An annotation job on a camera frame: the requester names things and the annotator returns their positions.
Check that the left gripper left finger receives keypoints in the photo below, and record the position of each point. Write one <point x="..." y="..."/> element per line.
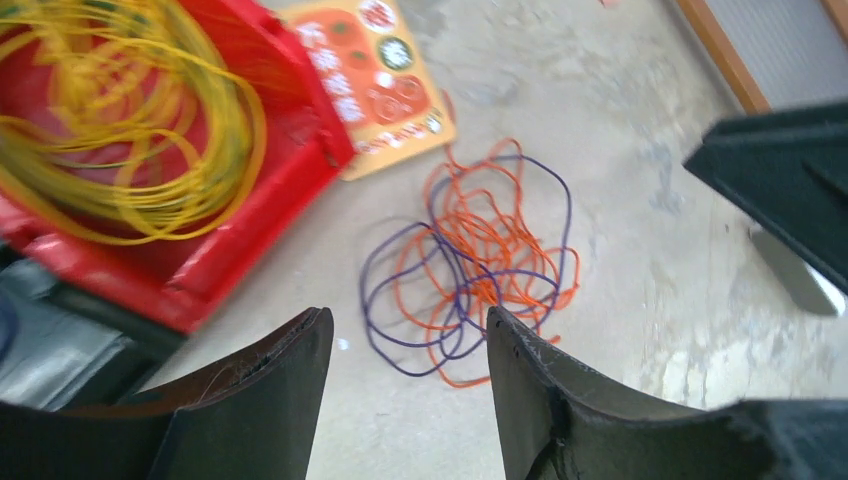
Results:
<point x="249" y="415"/>

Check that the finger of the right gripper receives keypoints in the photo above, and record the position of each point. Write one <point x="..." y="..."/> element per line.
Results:
<point x="788" y="171"/>

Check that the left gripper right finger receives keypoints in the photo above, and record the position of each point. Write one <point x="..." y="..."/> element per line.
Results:
<point x="558" y="418"/>

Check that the wooden rack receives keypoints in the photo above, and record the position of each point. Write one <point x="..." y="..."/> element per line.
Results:
<point x="774" y="54"/>

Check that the white rectangular block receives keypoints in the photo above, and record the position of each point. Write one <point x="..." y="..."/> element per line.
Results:
<point x="807" y="287"/>

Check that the black plastic bin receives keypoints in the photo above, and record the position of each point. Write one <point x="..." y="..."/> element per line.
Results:
<point x="62" y="347"/>

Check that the red plastic bin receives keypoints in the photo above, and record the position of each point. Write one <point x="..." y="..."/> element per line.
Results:
<point x="153" y="151"/>

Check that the orange spiral notebook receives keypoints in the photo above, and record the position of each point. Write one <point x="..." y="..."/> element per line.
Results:
<point x="377" y="79"/>

